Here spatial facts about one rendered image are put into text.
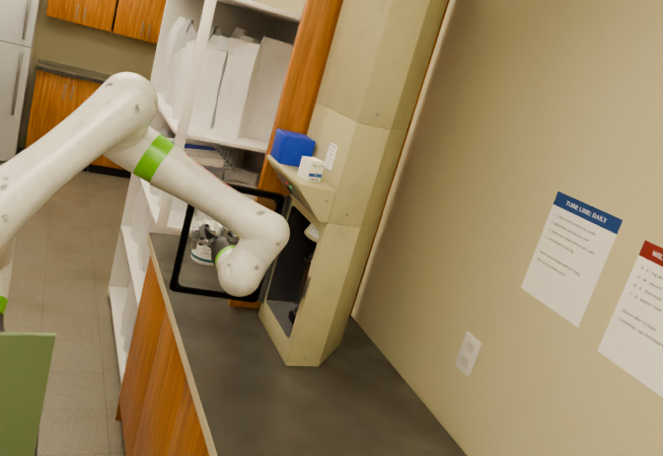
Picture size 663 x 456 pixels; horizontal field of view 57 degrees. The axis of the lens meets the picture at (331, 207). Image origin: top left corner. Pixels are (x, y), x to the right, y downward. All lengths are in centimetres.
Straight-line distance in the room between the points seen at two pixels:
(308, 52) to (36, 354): 121
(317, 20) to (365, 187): 57
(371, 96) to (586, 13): 59
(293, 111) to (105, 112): 82
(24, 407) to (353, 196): 97
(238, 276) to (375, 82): 64
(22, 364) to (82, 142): 43
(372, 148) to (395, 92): 17
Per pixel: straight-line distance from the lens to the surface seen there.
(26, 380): 131
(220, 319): 209
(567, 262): 161
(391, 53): 170
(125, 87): 137
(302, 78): 200
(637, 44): 162
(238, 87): 289
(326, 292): 184
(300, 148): 187
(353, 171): 172
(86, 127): 132
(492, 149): 187
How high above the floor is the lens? 188
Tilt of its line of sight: 14 degrees down
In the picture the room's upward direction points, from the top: 16 degrees clockwise
